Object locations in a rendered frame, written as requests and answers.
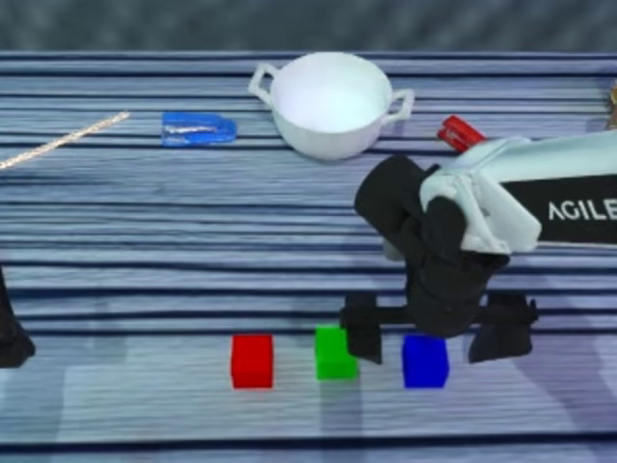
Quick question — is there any red cube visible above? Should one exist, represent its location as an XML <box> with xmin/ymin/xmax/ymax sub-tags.
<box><xmin>230</xmin><ymin>335</ymin><xmax>275</xmax><ymax>390</ymax></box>

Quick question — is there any brown object at edge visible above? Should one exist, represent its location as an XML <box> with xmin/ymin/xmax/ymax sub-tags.
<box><xmin>605</xmin><ymin>79</ymin><xmax>617</xmax><ymax>132</ymax></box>

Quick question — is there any white two-handled pot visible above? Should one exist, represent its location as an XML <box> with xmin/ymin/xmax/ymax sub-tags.
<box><xmin>248</xmin><ymin>51</ymin><xmax>416</xmax><ymax>162</ymax></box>

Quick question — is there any red stapler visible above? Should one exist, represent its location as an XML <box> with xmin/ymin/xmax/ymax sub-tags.
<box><xmin>436</xmin><ymin>115</ymin><xmax>488</xmax><ymax>153</ymax></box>

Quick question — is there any thin beige stick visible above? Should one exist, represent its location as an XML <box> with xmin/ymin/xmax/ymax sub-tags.
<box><xmin>0</xmin><ymin>111</ymin><xmax>130</xmax><ymax>170</ymax></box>

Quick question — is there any green cube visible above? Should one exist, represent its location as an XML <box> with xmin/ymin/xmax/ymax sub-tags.
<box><xmin>314</xmin><ymin>325</ymin><xmax>360</xmax><ymax>381</ymax></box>

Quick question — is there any blue cube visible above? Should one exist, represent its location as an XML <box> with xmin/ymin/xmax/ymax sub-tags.
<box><xmin>402</xmin><ymin>334</ymin><xmax>450</xmax><ymax>389</ymax></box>

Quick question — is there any blue stapler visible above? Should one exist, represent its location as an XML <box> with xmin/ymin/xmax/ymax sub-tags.
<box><xmin>161</xmin><ymin>111</ymin><xmax>238</xmax><ymax>148</ymax></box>

